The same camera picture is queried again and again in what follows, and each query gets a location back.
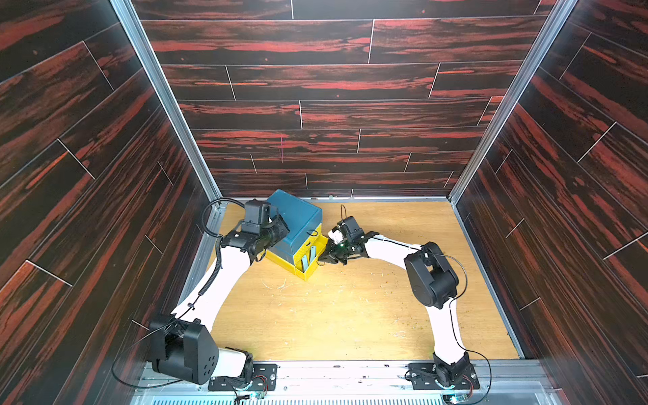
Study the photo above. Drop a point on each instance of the teal drawer cabinet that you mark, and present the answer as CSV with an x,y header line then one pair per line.
x,y
298,214

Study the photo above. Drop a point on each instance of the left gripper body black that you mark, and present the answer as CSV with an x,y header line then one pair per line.
x,y
272,234

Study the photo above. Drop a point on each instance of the aluminium front rail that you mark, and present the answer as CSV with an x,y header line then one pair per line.
x,y
361,382

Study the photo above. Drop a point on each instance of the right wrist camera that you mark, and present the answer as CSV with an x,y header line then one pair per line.
x,y
336,236

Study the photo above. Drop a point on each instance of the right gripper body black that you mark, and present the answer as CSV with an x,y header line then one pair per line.
x,y
337,251

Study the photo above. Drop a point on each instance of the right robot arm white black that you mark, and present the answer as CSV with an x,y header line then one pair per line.
x,y
433,282

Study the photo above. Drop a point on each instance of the yellow bottom drawer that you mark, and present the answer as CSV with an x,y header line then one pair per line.
x,y
304,251

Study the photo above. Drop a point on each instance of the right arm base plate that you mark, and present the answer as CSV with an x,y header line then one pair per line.
x,y
432,376

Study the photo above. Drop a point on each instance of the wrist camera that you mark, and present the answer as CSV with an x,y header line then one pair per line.
x,y
258,213
336,236

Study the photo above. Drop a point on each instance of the yellow drawer unit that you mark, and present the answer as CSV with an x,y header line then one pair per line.
x,y
284,252

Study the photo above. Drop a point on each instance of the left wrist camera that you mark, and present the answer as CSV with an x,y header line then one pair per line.
x,y
258,213

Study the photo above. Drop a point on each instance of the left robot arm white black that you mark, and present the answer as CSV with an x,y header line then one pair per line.
x,y
181,345

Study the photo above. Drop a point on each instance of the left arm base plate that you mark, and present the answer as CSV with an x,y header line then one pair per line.
x,y
260,377

